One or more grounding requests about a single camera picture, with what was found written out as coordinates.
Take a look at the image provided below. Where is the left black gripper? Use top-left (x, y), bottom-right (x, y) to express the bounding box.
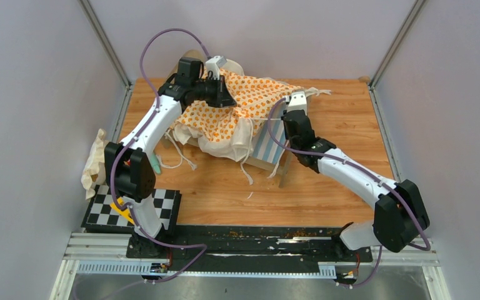
top-left (192, 75), bottom-right (238, 109)

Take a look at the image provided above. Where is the yellow duck print blanket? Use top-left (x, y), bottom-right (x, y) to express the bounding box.
top-left (170, 60), bottom-right (331, 162)

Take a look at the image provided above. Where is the wooden pet bed frame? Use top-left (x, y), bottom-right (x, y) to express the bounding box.
top-left (250, 91), bottom-right (309, 188)

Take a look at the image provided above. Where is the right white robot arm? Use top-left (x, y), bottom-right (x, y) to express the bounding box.
top-left (281, 91), bottom-right (430, 261)

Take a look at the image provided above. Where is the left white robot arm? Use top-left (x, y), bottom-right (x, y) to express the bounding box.
top-left (104, 56), bottom-right (236, 258)

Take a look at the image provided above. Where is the blue striped mattress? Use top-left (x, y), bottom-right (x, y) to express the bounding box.
top-left (251, 121), bottom-right (286, 165)

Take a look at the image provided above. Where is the teal cylinder toy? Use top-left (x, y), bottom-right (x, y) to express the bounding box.
top-left (149, 153), bottom-right (161, 174)

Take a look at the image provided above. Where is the white duck pillow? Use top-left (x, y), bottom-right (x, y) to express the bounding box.
top-left (81, 129), bottom-right (108, 200)

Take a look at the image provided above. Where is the yellow plastic block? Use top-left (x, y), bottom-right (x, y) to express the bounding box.
top-left (112, 195), bottom-right (135, 226)

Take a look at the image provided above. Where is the black white checkerboard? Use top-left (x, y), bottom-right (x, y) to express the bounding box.
top-left (82, 186), bottom-right (183, 233)

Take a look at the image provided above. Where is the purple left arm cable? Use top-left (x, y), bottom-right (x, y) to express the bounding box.
top-left (107, 28), bottom-right (216, 274)

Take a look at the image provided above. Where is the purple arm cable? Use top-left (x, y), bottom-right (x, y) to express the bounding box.
top-left (107, 28), bottom-right (216, 274)
top-left (264, 97), bottom-right (431, 287)

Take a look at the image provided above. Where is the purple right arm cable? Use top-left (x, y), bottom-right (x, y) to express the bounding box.
top-left (264, 97), bottom-right (431, 287)

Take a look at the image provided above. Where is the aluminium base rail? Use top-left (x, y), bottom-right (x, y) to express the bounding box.
top-left (64, 226), bottom-right (440, 279)

